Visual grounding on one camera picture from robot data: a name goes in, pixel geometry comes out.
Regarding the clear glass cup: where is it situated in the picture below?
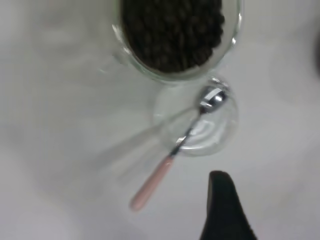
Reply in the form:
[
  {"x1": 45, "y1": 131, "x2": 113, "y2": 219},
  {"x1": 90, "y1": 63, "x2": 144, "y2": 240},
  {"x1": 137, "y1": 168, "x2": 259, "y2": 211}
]
[{"x1": 111, "y1": 0, "x2": 245, "y2": 85}]

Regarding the dark coffee beans pile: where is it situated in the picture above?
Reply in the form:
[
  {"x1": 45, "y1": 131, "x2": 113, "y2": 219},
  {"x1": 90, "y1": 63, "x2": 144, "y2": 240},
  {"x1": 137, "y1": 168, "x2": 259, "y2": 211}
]
[{"x1": 120, "y1": 0, "x2": 226, "y2": 74}]

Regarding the clear glass lid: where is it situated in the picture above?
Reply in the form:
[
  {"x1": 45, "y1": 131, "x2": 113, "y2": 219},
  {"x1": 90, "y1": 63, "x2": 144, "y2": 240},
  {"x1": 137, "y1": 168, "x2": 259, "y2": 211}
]
[{"x1": 151, "y1": 76, "x2": 240, "y2": 158}]

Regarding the pink handled metal spoon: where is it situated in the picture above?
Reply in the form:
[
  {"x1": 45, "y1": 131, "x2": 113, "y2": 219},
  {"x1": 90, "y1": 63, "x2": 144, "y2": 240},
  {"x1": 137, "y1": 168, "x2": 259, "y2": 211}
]
[{"x1": 128, "y1": 85, "x2": 228, "y2": 212}]

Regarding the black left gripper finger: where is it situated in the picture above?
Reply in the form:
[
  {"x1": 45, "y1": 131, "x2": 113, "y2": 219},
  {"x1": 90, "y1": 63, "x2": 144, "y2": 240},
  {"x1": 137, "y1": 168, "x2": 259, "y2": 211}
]
[{"x1": 198, "y1": 170, "x2": 259, "y2": 240}]

